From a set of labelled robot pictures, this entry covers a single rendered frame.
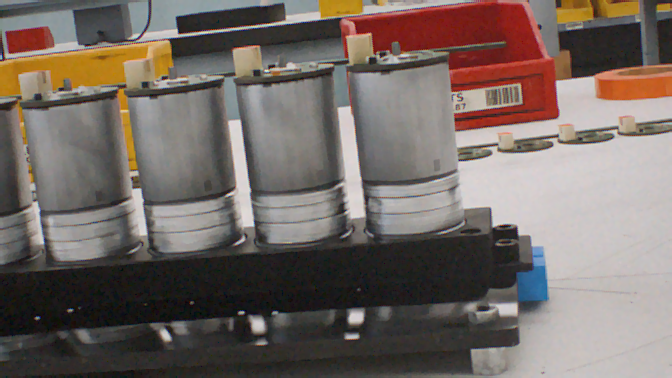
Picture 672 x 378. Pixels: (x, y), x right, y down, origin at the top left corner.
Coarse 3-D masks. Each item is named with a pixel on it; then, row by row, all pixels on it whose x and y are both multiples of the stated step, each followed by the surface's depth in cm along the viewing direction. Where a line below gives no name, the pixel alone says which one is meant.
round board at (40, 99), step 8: (56, 88) 28; (96, 88) 27; (104, 88) 28; (112, 88) 28; (32, 96) 27; (40, 96) 27; (64, 96) 27; (72, 96) 27; (80, 96) 27; (88, 96) 27; (96, 96) 27; (104, 96) 27; (24, 104) 27; (32, 104) 27; (40, 104) 27; (48, 104) 27; (56, 104) 27
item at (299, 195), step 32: (256, 96) 26; (288, 96) 26; (320, 96) 26; (256, 128) 26; (288, 128) 26; (320, 128) 26; (256, 160) 26; (288, 160) 26; (320, 160) 26; (256, 192) 27; (288, 192) 26; (320, 192) 26; (256, 224) 27; (288, 224) 26; (320, 224) 26
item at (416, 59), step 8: (368, 56) 26; (376, 56) 26; (416, 56) 26; (424, 56) 26; (432, 56) 26; (440, 56) 26; (448, 56) 26; (360, 64) 26; (368, 64) 26; (376, 64) 25; (384, 64) 25; (392, 64) 25; (400, 64) 25; (408, 64) 25; (416, 64) 25; (424, 64) 25
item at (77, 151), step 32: (32, 128) 27; (64, 128) 27; (96, 128) 27; (32, 160) 27; (64, 160) 27; (96, 160) 27; (64, 192) 27; (96, 192) 27; (128, 192) 28; (64, 224) 27; (96, 224) 27; (128, 224) 28; (64, 256) 27; (96, 256) 27
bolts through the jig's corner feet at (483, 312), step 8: (480, 304) 22; (488, 304) 22; (472, 312) 22; (480, 312) 22; (488, 312) 22; (496, 312) 22; (472, 320) 22; (480, 320) 22; (488, 320) 22; (496, 320) 22
